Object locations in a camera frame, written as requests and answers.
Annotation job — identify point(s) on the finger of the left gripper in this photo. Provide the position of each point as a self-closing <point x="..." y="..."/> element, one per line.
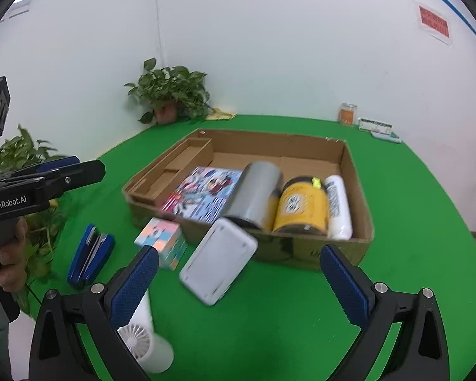
<point x="42" y="187"/>
<point x="44" y="166"/>

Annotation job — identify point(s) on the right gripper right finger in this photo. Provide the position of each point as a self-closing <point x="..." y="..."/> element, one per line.
<point x="420" y="351"/>

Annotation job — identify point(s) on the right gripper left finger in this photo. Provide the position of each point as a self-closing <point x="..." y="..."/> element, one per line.
<point x="57" y="351"/>

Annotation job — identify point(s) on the blue stapler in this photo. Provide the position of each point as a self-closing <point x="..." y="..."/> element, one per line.
<point x="90" y="257"/>

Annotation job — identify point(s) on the white handheld fan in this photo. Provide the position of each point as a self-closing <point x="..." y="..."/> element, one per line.
<point x="152" y="352"/>

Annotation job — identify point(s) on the pastel puzzle cube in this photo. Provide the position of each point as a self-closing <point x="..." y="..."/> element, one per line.
<point x="167" y="239"/>

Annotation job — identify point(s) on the white rectangular device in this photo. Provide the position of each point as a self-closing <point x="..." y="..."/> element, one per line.
<point x="217" y="261"/>

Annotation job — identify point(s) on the colourful board game box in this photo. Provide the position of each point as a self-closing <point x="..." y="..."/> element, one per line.
<point x="202" y="194"/>

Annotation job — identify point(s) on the white printed tube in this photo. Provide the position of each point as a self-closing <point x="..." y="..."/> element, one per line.
<point x="340" y="222"/>

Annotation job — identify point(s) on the yellow black jar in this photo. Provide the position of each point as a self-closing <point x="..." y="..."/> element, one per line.
<point x="303" y="207"/>

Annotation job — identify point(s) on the silver cylindrical can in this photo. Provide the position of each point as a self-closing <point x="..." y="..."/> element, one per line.
<point x="254" y="200"/>

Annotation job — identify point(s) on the person's left hand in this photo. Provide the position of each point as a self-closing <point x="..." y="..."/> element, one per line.
<point x="13" y="259"/>

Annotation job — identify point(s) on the near leafy plant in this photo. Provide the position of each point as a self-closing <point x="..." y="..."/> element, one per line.
<point x="45" y="218"/>

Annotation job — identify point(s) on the potted green plant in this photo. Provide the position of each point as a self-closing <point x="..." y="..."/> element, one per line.
<point x="169" y="94"/>

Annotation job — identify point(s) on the yellow paper packet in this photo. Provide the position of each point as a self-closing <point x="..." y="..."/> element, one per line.
<point x="218" y="114"/>

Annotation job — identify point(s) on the cardboard tray box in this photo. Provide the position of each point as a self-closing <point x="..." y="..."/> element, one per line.
<point x="295" y="155"/>

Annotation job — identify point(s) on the teal flat booklet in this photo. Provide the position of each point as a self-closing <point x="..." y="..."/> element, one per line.
<point x="392" y="138"/>

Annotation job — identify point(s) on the white flat box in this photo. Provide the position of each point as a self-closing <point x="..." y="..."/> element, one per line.
<point x="376" y="126"/>

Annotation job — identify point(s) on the orange glass jar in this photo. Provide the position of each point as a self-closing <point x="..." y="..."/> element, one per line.
<point x="347" y="114"/>

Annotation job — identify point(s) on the red wall notice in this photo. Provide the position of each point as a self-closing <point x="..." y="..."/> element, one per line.
<point x="434" y="24"/>

